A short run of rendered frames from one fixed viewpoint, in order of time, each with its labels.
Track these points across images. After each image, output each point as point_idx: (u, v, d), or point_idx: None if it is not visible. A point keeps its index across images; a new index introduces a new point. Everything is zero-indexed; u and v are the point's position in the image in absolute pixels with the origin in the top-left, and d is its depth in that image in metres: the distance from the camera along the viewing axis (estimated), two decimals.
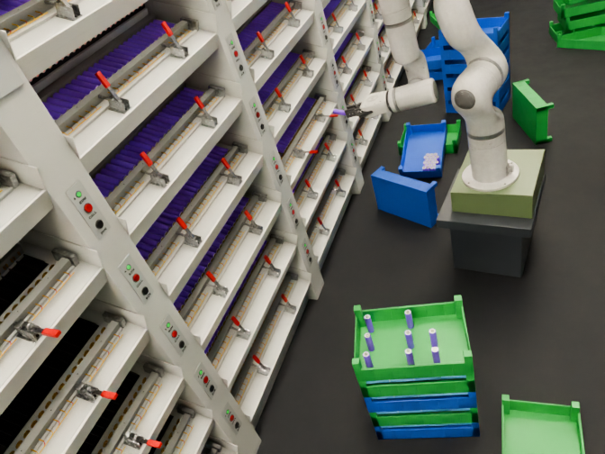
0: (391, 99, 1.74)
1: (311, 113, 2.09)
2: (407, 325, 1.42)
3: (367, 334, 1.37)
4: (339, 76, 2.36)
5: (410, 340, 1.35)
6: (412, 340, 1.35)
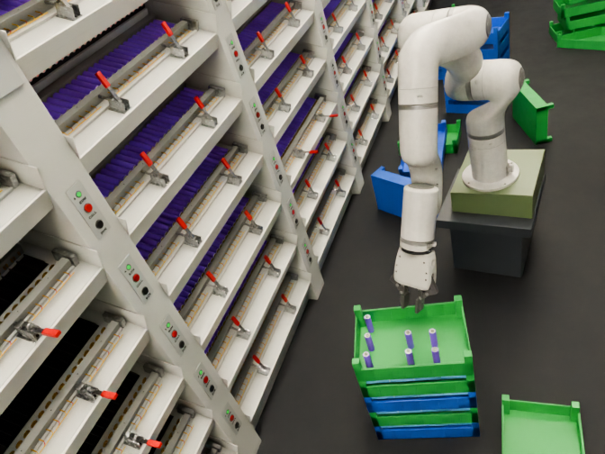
0: None
1: (311, 113, 2.09)
2: None
3: (367, 334, 1.37)
4: (339, 76, 2.36)
5: (410, 340, 1.35)
6: (412, 340, 1.35)
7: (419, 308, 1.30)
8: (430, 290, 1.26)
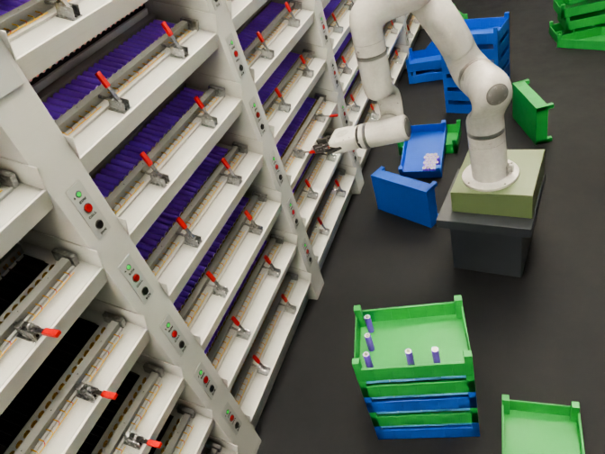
0: (360, 136, 1.62)
1: (311, 113, 2.09)
2: None
3: (367, 334, 1.37)
4: (339, 76, 2.36)
5: None
6: None
7: (322, 143, 1.76)
8: None
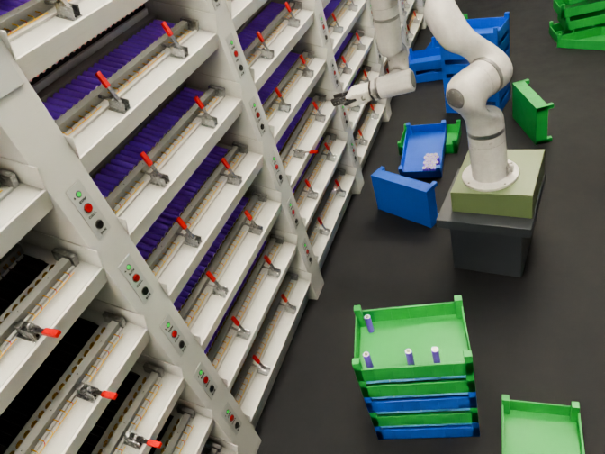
0: None
1: (307, 112, 2.10)
2: None
3: None
4: (339, 76, 2.36)
5: None
6: None
7: (334, 101, 2.00)
8: (345, 101, 1.95)
